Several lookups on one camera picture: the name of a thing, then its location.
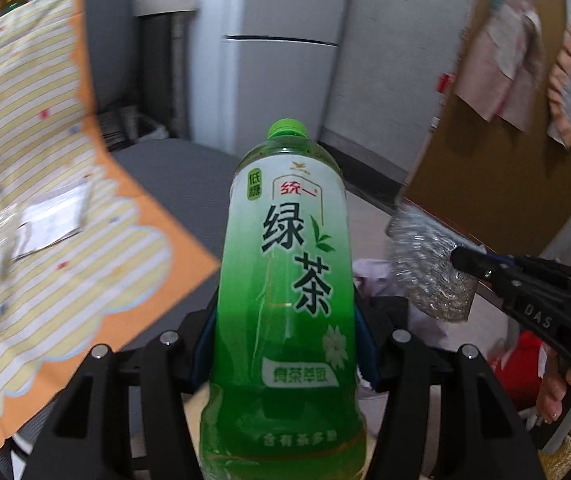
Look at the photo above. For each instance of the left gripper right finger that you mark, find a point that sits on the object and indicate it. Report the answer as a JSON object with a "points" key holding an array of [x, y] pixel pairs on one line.
{"points": [[446, 416]]}

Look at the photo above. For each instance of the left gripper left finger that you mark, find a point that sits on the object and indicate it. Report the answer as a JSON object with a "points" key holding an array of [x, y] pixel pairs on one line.
{"points": [[122, 412]]}

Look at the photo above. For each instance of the clear bubble wrap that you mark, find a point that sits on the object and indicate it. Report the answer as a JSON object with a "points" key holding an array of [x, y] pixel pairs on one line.
{"points": [[419, 251]]}

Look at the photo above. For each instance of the green tea bottle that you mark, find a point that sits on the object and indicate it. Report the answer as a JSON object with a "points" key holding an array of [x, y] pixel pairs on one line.
{"points": [[283, 389]]}

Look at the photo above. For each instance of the clear plastic food container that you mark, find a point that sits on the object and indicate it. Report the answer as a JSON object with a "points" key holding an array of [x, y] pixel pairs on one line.
{"points": [[40, 223]]}

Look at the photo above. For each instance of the pink lined trash bin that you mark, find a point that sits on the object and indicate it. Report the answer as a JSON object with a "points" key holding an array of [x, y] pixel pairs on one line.
{"points": [[376, 285]]}

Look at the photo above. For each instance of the white kitchen counter shelf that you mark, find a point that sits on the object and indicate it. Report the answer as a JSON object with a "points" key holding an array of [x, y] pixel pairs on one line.
{"points": [[165, 2]]}

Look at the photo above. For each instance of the red plastic bag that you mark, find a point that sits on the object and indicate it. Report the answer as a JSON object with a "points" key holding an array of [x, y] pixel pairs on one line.
{"points": [[520, 370]]}

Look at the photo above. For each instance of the striped yellow tablecloth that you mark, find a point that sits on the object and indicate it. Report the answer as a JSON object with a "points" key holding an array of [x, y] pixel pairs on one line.
{"points": [[86, 254]]}

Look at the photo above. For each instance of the pink hanging cloth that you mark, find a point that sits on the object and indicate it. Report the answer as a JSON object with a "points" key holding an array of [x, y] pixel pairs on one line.
{"points": [[505, 63]]}

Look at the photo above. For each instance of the grey fabric office chair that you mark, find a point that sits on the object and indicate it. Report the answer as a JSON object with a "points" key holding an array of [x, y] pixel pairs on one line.
{"points": [[138, 63]]}

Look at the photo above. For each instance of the grey refrigerator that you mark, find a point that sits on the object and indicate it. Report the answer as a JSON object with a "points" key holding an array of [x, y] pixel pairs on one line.
{"points": [[253, 62]]}

